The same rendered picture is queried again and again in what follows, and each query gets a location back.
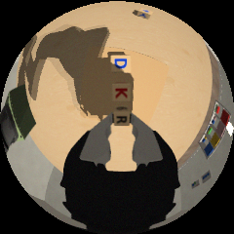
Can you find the tan square mat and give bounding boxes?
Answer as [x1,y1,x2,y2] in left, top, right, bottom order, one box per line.
[80,47,169,126]

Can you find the tan letter block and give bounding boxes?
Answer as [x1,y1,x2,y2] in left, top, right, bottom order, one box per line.
[136,8,153,19]
[111,82,131,101]
[113,105,131,126]
[110,55,131,73]

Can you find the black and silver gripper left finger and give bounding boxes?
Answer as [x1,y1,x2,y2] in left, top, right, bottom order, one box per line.
[60,112,114,188]

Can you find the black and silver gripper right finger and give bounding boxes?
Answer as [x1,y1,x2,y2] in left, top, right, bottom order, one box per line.
[130,112,180,189]

